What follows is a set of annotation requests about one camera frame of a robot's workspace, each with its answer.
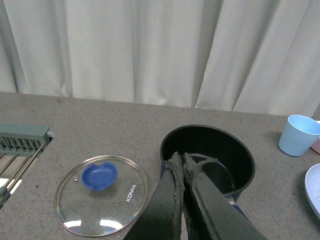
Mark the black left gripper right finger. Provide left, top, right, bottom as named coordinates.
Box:
left=183, top=153, right=266, bottom=240

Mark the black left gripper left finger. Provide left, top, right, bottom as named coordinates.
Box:
left=124, top=152, right=185, bottom=240

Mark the glass lid blue knob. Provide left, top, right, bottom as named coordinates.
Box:
left=54, top=155, right=149, bottom=237

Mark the dark blue saucepan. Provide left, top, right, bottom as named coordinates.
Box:
left=160, top=125, right=256, bottom=219

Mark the light blue plate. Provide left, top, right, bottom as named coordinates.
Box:
left=304, top=163, right=320, bottom=219

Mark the light blue cup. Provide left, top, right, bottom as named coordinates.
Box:
left=278, top=114, right=320, bottom=157

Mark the green dish rack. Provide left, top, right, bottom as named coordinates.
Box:
left=0, top=122, right=55, bottom=208

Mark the white curtain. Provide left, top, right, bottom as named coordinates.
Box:
left=0, top=0, right=320, bottom=117

